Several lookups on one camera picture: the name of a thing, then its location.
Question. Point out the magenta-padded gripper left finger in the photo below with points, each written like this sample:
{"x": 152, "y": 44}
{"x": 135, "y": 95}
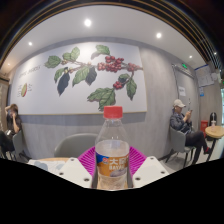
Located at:
{"x": 75, "y": 168}

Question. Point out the grey upholstered chair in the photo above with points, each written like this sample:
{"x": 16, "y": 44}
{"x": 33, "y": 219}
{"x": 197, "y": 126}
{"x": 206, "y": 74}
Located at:
{"x": 75, "y": 145}

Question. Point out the clear red-capped drink bottle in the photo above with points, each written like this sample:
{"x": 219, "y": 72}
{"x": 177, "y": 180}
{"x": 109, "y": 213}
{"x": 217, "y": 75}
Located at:
{"x": 112, "y": 150}

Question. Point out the grey chair with black legs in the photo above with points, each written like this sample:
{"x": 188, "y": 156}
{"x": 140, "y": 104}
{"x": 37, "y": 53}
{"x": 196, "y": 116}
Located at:
{"x": 18, "y": 143}
{"x": 178, "y": 140}

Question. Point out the person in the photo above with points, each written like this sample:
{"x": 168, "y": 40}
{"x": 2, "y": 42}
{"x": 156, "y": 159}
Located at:
{"x": 11, "y": 123}
{"x": 180, "y": 123}

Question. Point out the grey door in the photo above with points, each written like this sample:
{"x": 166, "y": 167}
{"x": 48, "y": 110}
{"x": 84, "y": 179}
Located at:
{"x": 185, "y": 83}

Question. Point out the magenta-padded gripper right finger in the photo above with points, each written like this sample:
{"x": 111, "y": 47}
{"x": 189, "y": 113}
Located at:
{"x": 148, "y": 170}

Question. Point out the recessed ceiling lights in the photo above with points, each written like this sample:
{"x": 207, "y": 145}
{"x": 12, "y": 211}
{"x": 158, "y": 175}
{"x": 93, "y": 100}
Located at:
{"x": 87, "y": 22}

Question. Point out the red bin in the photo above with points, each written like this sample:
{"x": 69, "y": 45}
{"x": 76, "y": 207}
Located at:
{"x": 204, "y": 128}

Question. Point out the wall notice board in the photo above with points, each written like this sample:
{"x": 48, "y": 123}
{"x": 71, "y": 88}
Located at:
{"x": 205, "y": 76}

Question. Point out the small round wooden table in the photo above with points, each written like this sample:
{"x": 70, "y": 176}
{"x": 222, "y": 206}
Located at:
{"x": 215, "y": 131}

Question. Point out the green exit sign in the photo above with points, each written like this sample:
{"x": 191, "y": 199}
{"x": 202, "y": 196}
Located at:
{"x": 184, "y": 65}

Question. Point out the coffee plant wall mural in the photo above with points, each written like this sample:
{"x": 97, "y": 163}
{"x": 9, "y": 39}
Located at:
{"x": 40, "y": 86}

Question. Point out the white printed paper sheet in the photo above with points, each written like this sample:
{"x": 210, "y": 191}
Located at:
{"x": 46, "y": 165}

